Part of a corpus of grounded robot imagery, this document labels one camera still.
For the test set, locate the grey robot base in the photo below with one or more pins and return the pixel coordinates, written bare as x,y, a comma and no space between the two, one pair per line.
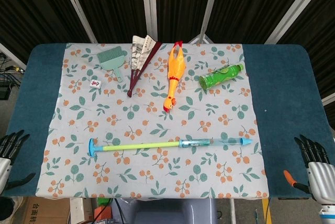
167,212

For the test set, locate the white partition frame post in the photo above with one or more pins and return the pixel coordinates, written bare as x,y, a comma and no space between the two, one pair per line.
329,99
13,56
78,9
293,9
209,6
149,6

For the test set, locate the small green object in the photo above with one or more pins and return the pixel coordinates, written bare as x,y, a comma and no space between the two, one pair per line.
103,201

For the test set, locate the brown cardboard box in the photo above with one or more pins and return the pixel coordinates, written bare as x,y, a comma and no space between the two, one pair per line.
44,211

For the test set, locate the green plastic drink bottle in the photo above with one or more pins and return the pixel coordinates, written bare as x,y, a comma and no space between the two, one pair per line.
220,76

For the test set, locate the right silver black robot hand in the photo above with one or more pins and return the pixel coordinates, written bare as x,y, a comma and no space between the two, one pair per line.
322,182

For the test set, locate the yellow rubber chicken toy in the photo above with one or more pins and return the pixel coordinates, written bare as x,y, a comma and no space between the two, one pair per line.
176,67

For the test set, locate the white mahjong tile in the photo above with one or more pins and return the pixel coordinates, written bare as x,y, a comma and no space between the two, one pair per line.
95,84

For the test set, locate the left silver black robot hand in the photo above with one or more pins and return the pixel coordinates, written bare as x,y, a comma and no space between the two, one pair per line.
5,171

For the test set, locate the blue green water syringe toy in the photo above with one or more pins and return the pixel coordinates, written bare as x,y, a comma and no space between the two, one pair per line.
141,146

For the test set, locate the blue felt table cover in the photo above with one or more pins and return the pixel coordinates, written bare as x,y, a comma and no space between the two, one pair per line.
282,90

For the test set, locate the floral print tablecloth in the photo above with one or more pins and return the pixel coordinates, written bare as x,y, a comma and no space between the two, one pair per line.
157,171

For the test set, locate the folding paper fan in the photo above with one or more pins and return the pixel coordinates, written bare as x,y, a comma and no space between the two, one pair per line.
138,54

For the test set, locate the small orange box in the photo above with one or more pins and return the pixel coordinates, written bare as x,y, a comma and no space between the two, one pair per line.
103,212

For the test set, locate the small green hand brush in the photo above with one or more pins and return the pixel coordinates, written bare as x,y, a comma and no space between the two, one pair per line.
111,60

